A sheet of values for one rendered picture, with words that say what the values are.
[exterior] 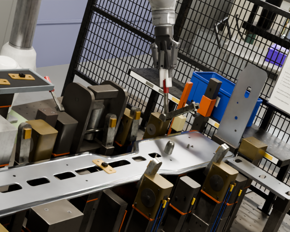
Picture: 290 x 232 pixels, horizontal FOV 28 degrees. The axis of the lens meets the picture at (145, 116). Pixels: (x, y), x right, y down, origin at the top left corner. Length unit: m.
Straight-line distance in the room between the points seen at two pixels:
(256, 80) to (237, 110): 0.15
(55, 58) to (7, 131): 4.04
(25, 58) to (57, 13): 2.90
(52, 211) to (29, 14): 1.21
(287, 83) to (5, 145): 1.36
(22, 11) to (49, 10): 2.82
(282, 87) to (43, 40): 3.25
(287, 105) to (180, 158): 0.68
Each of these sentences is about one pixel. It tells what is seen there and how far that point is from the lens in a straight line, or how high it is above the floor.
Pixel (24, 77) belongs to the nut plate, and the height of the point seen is 1.16.
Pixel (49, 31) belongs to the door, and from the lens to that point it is 5.48.
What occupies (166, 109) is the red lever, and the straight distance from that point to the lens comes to 2.27.
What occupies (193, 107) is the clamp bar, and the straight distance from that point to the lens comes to 2.18.
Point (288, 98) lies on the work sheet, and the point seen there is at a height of 1.21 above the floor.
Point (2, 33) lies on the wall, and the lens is 5.12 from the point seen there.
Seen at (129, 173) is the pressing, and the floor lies 1.00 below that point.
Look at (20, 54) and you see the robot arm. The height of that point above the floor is 1.03.
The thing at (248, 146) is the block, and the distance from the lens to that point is 2.36.
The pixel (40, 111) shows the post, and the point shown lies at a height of 1.10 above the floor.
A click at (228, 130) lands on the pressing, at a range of 2.44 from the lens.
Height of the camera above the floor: 1.85
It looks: 21 degrees down
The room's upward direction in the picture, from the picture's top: 19 degrees clockwise
